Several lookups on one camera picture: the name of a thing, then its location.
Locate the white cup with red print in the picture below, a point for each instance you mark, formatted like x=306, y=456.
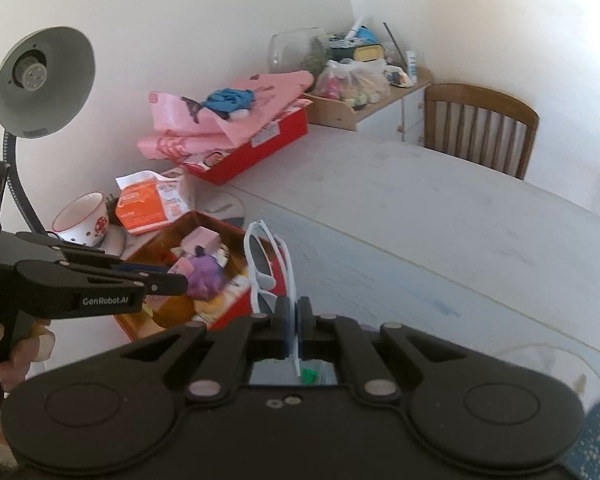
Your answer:
x=80, y=222

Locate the wooden side cabinet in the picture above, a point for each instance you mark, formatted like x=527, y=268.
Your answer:
x=380, y=112

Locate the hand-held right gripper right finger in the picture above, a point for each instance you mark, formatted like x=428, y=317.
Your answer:
x=305, y=327

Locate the glass jar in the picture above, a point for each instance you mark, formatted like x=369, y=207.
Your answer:
x=292, y=52

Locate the orange and white tissue pack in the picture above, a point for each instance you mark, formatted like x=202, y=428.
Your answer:
x=145, y=205

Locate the small pink box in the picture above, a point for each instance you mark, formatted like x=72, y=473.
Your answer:
x=202, y=241

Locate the white plastic bag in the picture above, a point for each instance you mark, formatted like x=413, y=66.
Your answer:
x=352, y=82

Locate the red gift box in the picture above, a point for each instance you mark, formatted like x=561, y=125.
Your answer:
x=260, y=147

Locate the blue cloth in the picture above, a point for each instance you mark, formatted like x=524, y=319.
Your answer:
x=227, y=100

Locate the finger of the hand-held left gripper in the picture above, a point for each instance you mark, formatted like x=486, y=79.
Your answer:
x=85, y=255
x=165, y=284

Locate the purple plush toy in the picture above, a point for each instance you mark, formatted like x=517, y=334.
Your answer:
x=205, y=275

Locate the white tube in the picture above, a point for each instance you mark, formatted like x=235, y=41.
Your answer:
x=411, y=66

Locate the white sunglasses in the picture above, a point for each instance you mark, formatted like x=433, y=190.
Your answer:
x=260, y=265

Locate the green plastic toy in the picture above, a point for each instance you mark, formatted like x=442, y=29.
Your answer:
x=309, y=376

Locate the red snack packet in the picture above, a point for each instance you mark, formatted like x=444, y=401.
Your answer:
x=235, y=292

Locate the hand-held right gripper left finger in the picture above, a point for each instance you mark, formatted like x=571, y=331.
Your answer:
x=282, y=327

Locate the wooden chair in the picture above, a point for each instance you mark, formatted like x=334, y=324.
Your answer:
x=480, y=125

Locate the yellow box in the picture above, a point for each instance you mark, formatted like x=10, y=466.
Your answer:
x=369, y=53

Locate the red tin box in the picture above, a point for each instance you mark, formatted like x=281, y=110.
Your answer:
x=180, y=312

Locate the thin black stick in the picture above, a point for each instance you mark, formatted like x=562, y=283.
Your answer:
x=392, y=42

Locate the grey desk lamp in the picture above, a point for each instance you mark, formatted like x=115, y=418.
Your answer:
x=45, y=80

